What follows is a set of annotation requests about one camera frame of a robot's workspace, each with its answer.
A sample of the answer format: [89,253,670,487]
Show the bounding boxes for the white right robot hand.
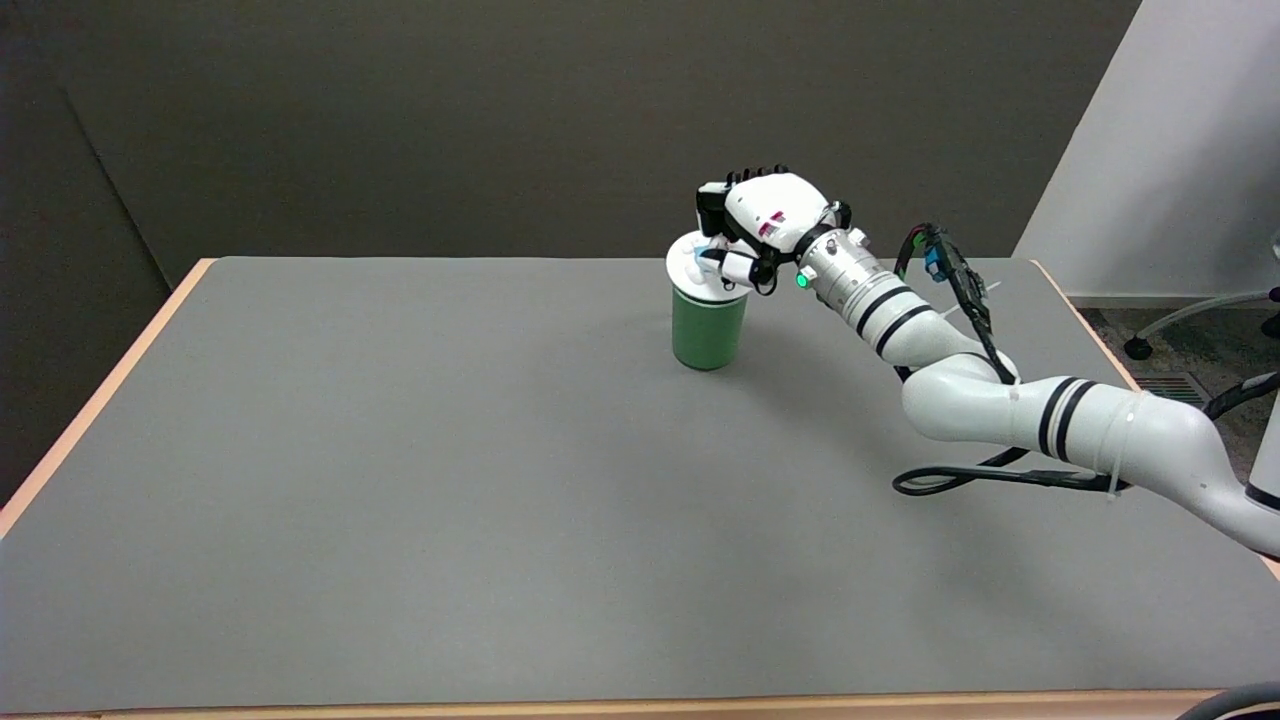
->
[696,165,853,297]

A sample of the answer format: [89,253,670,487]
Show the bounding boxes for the white cup lid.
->
[666,232,753,301]

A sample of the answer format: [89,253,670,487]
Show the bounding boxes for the green cup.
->
[671,284,749,372]

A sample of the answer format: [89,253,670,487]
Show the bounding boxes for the floor vent grille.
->
[1134,374,1219,407]

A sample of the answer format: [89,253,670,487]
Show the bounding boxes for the office chair base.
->
[1124,232,1280,362]

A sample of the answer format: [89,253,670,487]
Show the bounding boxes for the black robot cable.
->
[892,223,1280,720]

